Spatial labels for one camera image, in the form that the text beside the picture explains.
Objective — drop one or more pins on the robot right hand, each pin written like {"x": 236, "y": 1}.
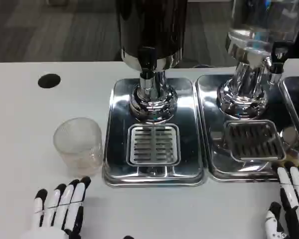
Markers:
{"x": 292, "y": 199}

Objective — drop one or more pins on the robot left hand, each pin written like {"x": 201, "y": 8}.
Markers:
{"x": 64, "y": 199}

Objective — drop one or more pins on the clear ribbed glass cup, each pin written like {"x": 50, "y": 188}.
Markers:
{"x": 77, "y": 147}

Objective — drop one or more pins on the steel drip grid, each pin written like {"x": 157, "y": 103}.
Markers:
{"x": 154, "y": 145}
{"x": 254, "y": 140}

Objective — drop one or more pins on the steel drip tray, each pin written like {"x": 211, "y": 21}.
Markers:
{"x": 297, "y": 99}
{"x": 187, "y": 139}
{"x": 211, "y": 119}

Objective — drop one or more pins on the black round counter hole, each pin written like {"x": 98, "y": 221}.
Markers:
{"x": 49, "y": 80}

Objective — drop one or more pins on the black tap of clear dispenser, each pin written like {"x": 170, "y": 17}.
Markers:
{"x": 279, "y": 56}

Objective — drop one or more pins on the clear drink dispenser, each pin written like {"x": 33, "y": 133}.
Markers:
{"x": 249, "y": 49}

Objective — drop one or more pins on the dark drink dispenser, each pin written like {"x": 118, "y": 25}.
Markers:
{"x": 152, "y": 27}

